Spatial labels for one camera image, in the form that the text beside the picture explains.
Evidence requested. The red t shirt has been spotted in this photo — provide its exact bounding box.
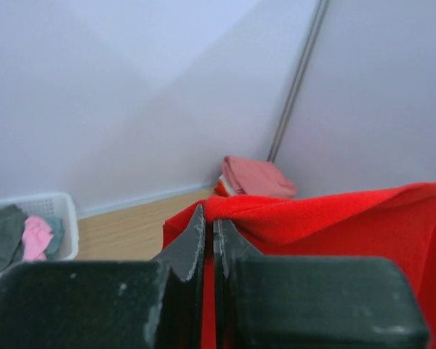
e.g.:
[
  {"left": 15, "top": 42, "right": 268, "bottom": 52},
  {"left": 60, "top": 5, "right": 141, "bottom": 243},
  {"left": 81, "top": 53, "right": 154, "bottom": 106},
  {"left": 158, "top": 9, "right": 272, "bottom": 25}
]
[{"left": 161, "top": 179, "right": 436, "bottom": 349}]

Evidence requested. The white plastic laundry basket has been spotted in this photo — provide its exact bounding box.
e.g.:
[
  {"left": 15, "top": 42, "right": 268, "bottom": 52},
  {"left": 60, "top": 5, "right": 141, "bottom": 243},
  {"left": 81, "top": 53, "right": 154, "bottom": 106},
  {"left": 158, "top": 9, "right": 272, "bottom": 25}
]
[{"left": 0, "top": 193, "right": 79, "bottom": 274}]

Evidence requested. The blue-grey t shirt in basket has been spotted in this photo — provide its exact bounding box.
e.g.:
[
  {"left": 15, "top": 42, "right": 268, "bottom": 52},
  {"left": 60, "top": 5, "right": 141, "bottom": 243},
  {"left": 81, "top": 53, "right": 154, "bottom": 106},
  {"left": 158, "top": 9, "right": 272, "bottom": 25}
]
[{"left": 44, "top": 216, "right": 65, "bottom": 259}]

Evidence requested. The folded white t shirt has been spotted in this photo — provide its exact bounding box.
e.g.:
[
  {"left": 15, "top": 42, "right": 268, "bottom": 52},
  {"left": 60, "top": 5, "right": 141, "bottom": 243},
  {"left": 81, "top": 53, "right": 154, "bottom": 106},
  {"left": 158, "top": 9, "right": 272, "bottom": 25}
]
[{"left": 215, "top": 174, "right": 235, "bottom": 197}]

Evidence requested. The pink t shirt in basket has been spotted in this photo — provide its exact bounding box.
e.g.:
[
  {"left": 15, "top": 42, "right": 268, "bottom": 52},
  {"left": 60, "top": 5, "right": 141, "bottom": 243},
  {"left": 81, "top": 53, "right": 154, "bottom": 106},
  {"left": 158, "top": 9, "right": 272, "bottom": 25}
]
[{"left": 22, "top": 216, "right": 53, "bottom": 261}]

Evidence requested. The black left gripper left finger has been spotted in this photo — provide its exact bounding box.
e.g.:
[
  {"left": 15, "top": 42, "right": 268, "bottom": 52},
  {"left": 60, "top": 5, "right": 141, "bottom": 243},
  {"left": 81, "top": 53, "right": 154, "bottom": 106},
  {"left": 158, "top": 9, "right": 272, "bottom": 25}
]
[{"left": 150, "top": 205, "right": 206, "bottom": 348}]

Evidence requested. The folded orange-red t shirt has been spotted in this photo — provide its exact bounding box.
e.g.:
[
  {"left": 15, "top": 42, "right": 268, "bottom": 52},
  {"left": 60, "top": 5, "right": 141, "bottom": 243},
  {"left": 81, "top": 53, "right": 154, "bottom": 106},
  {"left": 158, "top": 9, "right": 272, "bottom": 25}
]
[{"left": 214, "top": 180, "right": 234, "bottom": 197}]

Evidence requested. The folded salmon pink t shirt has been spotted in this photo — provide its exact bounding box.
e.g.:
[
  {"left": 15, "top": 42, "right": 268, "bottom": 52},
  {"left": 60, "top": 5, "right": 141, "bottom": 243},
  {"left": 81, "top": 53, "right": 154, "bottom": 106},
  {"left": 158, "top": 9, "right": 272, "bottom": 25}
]
[{"left": 221, "top": 156, "right": 296, "bottom": 198}]

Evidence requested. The right corner aluminium post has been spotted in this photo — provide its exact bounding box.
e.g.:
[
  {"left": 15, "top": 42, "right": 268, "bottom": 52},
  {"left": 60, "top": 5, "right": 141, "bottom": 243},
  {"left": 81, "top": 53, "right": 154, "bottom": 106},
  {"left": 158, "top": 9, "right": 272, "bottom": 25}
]
[{"left": 267, "top": 0, "right": 331, "bottom": 162}]

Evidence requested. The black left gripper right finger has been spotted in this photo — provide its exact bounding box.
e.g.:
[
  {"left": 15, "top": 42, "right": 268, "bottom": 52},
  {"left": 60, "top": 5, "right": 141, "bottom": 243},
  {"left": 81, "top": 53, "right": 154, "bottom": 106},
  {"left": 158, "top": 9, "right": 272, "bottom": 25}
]
[{"left": 213, "top": 219, "right": 263, "bottom": 348}]

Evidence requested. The grey t shirt in basket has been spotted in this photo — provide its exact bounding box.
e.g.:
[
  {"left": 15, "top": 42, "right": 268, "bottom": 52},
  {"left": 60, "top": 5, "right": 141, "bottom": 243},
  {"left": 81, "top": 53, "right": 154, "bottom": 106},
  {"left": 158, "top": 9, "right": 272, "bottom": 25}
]
[{"left": 0, "top": 204, "right": 28, "bottom": 273}]

